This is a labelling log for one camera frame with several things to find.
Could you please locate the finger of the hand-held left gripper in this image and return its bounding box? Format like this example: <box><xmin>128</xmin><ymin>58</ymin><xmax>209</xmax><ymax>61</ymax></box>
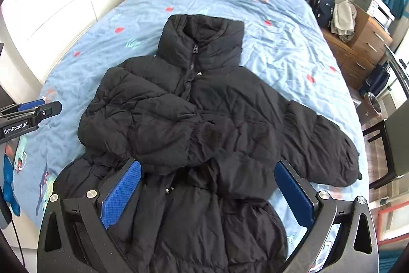
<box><xmin>0</xmin><ymin>101</ymin><xmax>62</xmax><ymax>127</ymax></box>
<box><xmin>0</xmin><ymin>99</ymin><xmax>45</xmax><ymax>115</ymax></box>

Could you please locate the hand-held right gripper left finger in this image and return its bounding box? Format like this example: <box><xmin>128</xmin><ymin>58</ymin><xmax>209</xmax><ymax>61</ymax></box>
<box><xmin>42</xmin><ymin>158</ymin><xmax>143</xmax><ymax>261</ymax></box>

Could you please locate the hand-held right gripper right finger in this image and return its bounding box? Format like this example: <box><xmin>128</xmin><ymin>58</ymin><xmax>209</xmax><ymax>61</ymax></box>
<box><xmin>274</xmin><ymin>159</ymin><xmax>380</xmax><ymax>261</ymax></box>

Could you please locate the black puffer jacket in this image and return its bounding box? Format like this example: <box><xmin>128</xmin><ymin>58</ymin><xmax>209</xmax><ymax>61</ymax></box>
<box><xmin>56</xmin><ymin>14</ymin><xmax>360</xmax><ymax>273</ymax></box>

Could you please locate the beige clothes pile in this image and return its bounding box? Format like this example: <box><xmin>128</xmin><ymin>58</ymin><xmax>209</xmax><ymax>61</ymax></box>
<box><xmin>331</xmin><ymin>1</ymin><xmax>358</xmax><ymax>42</ymax></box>

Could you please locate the blue soft object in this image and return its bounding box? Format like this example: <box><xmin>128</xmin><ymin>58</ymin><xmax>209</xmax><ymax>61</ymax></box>
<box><xmin>3</xmin><ymin>153</ymin><xmax>21</xmax><ymax>217</ymax></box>

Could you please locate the red framed board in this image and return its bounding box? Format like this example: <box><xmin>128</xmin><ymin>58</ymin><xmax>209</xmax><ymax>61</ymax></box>
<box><xmin>377</xmin><ymin>204</ymin><xmax>409</xmax><ymax>242</ymax></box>

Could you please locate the black chair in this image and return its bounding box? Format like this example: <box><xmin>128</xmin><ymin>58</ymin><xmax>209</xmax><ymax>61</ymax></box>
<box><xmin>362</xmin><ymin>107</ymin><xmax>409</xmax><ymax>190</ymax></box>

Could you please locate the metal trash bin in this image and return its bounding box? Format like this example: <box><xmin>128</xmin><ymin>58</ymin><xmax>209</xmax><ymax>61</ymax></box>
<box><xmin>364</xmin><ymin>92</ymin><xmax>384</xmax><ymax>117</ymax></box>

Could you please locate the dark blue bag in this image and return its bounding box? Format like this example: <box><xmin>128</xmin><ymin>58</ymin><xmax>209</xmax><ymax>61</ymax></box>
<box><xmin>364</xmin><ymin>63</ymin><xmax>392</xmax><ymax>97</ymax></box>

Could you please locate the blue printed bed blanket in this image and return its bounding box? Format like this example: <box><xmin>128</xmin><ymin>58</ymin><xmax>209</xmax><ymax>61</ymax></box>
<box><xmin>2</xmin><ymin>0</ymin><xmax>368</xmax><ymax>264</ymax></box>

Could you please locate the black desk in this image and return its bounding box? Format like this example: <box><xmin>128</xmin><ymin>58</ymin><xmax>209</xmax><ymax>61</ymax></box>
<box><xmin>383</xmin><ymin>44</ymin><xmax>409</xmax><ymax>91</ymax></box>

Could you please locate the wooden dresser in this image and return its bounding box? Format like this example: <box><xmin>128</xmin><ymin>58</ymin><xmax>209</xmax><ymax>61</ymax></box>
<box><xmin>321</xmin><ymin>6</ymin><xmax>393</xmax><ymax>90</ymax></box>

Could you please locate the black backpack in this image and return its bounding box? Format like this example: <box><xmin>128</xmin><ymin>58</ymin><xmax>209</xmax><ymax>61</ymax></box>
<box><xmin>308</xmin><ymin>0</ymin><xmax>337</xmax><ymax>29</ymax></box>

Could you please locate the black cable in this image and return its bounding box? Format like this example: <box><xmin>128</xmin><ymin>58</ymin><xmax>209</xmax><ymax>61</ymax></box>
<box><xmin>6</xmin><ymin>215</ymin><xmax>24</xmax><ymax>261</ymax></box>

